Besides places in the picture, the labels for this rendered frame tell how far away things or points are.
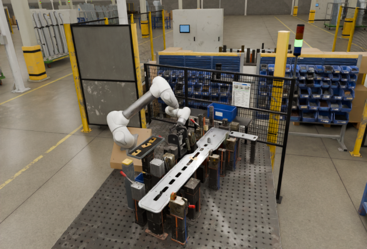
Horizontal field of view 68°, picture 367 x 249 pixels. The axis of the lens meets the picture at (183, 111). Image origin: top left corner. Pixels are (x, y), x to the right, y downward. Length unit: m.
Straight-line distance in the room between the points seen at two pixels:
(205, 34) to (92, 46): 4.96
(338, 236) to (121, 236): 2.25
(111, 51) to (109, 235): 3.19
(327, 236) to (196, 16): 7.30
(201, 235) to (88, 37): 3.71
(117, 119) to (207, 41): 6.71
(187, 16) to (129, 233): 7.72
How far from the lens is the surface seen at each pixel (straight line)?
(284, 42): 2.96
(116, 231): 2.31
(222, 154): 2.62
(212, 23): 9.04
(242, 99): 3.17
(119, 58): 4.70
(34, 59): 9.75
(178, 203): 1.92
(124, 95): 4.88
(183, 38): 9.26
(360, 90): 5.72
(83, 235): 2.37
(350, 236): 3.54
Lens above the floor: 2.33
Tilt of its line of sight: 23 degrees down
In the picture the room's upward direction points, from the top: 2 degrees counter-clockwise
